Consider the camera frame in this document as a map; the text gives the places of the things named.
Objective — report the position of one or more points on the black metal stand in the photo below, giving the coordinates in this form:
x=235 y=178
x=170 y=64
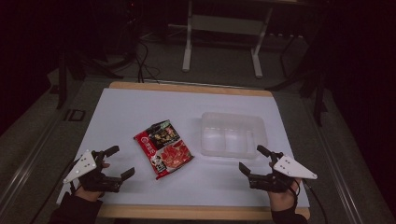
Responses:
x=318 y=99
x=62 y=81

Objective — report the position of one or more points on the person's left hand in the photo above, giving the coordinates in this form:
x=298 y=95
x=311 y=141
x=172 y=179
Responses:
x=89 y=194

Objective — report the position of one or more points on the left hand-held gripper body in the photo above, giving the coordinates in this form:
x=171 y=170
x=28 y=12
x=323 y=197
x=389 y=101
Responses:
x=83 y=166

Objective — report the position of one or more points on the white metal stand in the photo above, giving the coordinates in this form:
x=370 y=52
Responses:
x=186 y=53

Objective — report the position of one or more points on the black floor plate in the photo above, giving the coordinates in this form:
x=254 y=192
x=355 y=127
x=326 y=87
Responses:
x=74 y=115

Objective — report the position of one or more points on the red and black snack packet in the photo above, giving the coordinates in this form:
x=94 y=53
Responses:
x=164 y=148

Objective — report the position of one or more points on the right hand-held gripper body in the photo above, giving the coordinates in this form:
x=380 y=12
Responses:
x=289 y=169

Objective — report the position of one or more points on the metal floor rail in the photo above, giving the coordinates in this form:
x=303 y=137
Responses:
x=25 y=168
x=337 y=168

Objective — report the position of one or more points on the person's right hand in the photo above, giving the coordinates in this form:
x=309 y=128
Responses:
x=282 y=199

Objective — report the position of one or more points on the white table sheet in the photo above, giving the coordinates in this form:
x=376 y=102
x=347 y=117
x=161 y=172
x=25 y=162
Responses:
x=130 y=109

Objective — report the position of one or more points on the wooden table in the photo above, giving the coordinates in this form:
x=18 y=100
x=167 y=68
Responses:
x=186 y=212

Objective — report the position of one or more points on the clear plastic container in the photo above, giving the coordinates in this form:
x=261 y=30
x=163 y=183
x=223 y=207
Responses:
x=232 y=137

